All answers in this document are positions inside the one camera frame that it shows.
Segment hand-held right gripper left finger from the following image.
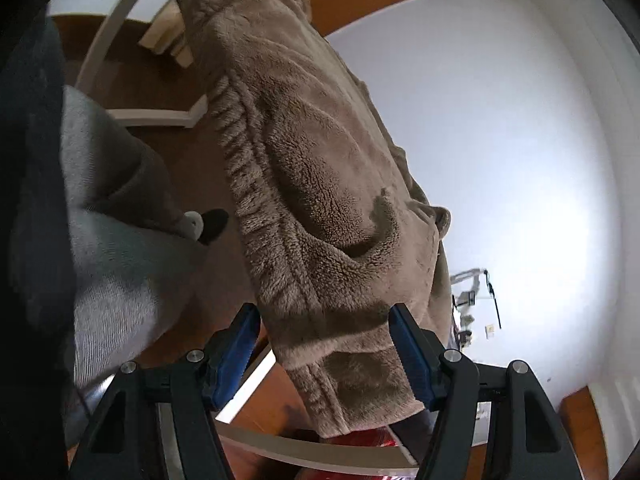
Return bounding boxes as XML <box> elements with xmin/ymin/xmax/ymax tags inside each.
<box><xmin>67</xmin><ymin>302</ymin><xmax>263</xmax><ymax>480</ymax></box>

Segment person's grey trousers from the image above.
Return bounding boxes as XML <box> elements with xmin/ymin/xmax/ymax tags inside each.
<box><xmin>60</xmin><ymin>85</ymin><xmax>208</xmax><ymax>396</ymax></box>

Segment person's foot in dark slipper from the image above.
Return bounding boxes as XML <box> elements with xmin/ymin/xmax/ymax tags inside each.
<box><xmin>182</xmin><ymin>208</ymin><xmax>231</xmax><ymax>247</ymax></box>

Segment person's black jacket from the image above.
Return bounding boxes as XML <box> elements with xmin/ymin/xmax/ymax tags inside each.
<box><xmin>0</xmin><ymin>10</ymin><xmax>81</xmax><ymax>480</ymax></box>

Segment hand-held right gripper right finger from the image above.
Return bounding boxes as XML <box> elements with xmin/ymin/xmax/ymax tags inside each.
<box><xmin>389</xmin><ymin>302</ymin><xmax>583</xmax><ymax>480</ymax></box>

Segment desk lamp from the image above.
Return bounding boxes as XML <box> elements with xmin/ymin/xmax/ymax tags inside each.
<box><xmin>449</xmin><ymin>267</ymin><xmax>502</xmax><ymax>351</ymax></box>

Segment red patterned bedding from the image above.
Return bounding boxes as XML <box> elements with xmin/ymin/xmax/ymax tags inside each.
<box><xmin>295</xmin><ymin>425</ymin><xmax>416</xmax><ymax>480</ymax></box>

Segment brown and green fleece robe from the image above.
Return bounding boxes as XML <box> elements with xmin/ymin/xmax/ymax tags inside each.
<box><xmin>170</xmin><ymin>0</ymin><xmax>453</xmax><ymax>438</ymax></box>

